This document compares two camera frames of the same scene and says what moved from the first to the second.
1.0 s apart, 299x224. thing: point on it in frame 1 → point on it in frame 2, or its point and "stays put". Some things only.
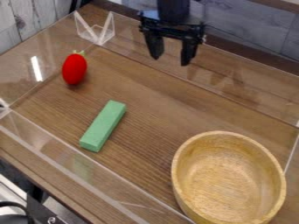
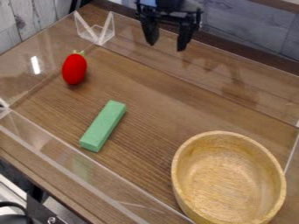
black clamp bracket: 38,213 stays put
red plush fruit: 74,68 stays put
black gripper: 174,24 → 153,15
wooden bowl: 227,179 stays put
